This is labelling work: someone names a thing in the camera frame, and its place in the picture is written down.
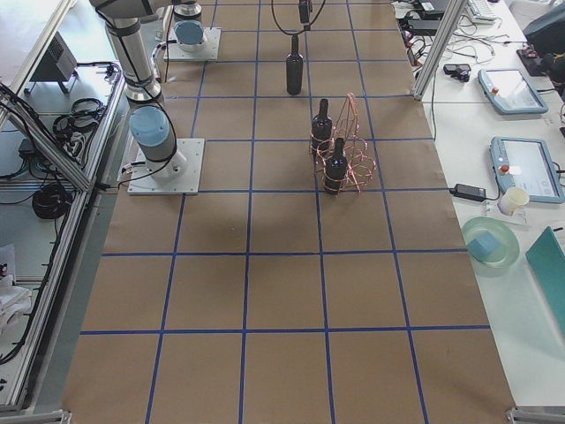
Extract black power brick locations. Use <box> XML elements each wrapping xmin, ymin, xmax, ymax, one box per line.
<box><xmin>449</xmin><ymin>184</ymin><xmax>486</xmax><ymax>202</ymax></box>

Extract teach pendant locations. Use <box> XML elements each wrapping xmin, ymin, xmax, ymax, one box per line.
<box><xmin>489</xmin><ymin>137</ymin><xmax>564</xmax><ymax>204</ymax></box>
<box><xmin>478</xmin><ymin>68</ymin><xmax>548</xmax><ymax>115</ymax></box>

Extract copper wire wine basket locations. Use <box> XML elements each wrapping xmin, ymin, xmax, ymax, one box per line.
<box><xmin>311</xmin><ymin>93</ymin><xmax>376</xmax><ymax>193</ymax></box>

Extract aluminium frame post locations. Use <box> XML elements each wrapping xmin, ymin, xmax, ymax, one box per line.
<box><xmin>412</xmin><ymin>0</ymin><xmax>467</xmax><ymax>101</ymax></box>

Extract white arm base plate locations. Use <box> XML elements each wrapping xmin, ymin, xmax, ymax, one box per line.
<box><xmin>164</xmin><ymin>27</ymin><xmax>222</xmax><ymax>62</ymax></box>
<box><xmin>127</xmin><ymin>139</ymin><xmax>205</xmax><ymax>195</ymax></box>

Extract dark wine bottle right slot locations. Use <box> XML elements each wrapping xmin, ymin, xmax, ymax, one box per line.
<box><xmin>311</xmin><ymin>98</ymin><xmax>333</xmax><ymax>156</ymax></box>

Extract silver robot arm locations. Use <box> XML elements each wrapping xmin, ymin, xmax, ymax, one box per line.
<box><xmin>167</xmin><ymin>1</ymin><xmax>325</xmax><ymax>53</ymax></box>
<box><xmin>90</xmin><ymin>1</ymin><xmax>183</xmax><ymax>180</ymax></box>

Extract black braided cable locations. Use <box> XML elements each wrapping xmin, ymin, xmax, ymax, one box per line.
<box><xmin>269</xmin><ymin>0</ymin><xmax>328</xmax><ymax>36</ymax></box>

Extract blue sponge block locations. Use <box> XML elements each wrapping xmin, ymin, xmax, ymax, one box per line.
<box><xmin>467</xmin><ymin>231</ymin><xmax>501</xmax><ymax>261</ymax></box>

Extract lower teach pendant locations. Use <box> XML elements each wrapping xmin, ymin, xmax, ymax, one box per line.
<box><xmin>489</xmin><ymin>137</ymin><xmax>564</xmax><ymax>204</ymax></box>

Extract grey electronics box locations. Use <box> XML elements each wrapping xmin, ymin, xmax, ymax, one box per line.
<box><xmin>24</xmin><ymin>32</ymin><xmax>78</xmax><ymax>94</ymax></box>

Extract green glass plate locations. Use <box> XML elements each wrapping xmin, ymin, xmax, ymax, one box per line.
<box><xmin>462</xmin><ymin>216</ymin><xmax>520</xmax><ymax>269</ymax></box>

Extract dark wine bottle slot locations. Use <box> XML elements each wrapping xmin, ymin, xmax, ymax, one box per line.
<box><xmin>311</xmin><ymin>98</ymin><xmax>333</xmax><ymax>156</ymax></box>
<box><xmin>324</xmin><ymin>138</ymin><xmax>348</xmax><ymax>195</ymax></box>

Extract dark wine bottle carried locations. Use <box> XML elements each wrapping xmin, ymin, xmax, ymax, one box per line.
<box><xmin>286</xmin><ymin>34</ymin><xmax>304</xmax><ymax>95</ymax></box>

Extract teal notebook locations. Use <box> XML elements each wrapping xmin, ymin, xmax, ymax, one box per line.
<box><xmin>526</xmin><ymin>227</ymin><xmax>564</xmax><ymax>331</ymax></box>

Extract dark wine bottle left slot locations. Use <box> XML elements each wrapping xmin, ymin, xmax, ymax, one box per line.
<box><xmin>324</xmin><ymin>138</ymin><xmax>348</xmax><ymax>195</ymax></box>

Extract upper teach pendant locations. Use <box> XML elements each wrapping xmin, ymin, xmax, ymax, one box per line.
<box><xmin>478</xmin><ymin>68</ymin><xmax>548</xmax><ymax>115</ymax></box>

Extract coiled black cables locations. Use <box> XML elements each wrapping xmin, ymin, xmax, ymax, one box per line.
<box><xmin>31</xmin><ymin>180</ymin><xmax>72</xmax><ymax>221</ymax></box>

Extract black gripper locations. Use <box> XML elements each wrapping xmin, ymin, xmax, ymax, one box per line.
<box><xmin>298</xmin><ymin>0</ymin><xmax>313</xmax><ymax>30</ymax></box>

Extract white paper cup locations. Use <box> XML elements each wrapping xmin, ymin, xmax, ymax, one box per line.
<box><xmin>497</xmin><ymin>186</ymin><xmax>530</xmax><ymax>216</ymax></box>

